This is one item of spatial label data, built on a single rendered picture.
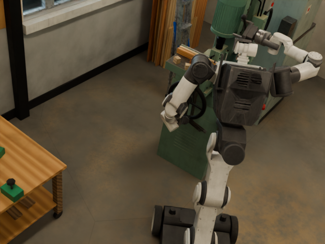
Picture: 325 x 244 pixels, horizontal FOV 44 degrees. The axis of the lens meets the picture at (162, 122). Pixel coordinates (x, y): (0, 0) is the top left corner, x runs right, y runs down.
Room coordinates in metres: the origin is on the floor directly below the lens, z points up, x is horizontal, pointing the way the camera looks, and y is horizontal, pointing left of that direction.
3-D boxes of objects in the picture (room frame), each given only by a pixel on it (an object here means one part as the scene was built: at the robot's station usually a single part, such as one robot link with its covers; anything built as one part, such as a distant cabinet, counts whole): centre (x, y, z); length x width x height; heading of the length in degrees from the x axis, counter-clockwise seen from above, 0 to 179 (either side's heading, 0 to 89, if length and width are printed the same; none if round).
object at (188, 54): (2.44, -0.30, 0.92); 0.67 x 0.02 x 0.04; 65
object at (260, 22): (2.58, -0.50, 1.23); 0.09 x 0.08 x 0.15; 155
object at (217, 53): (2.47, -0.28, 1.03); 0.14 x 0.07 x 0.09; 155
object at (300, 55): (2.08, -0.72, 1.31); 0.19 x 0.11 x 0.10; 54
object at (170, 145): (2.56, -0.32, 0.36); 0.58 x 0.45 x 0.71; 155
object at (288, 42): (2.19, -0.60, 1.33); 0.13 x 0.07 x 0.09; 54
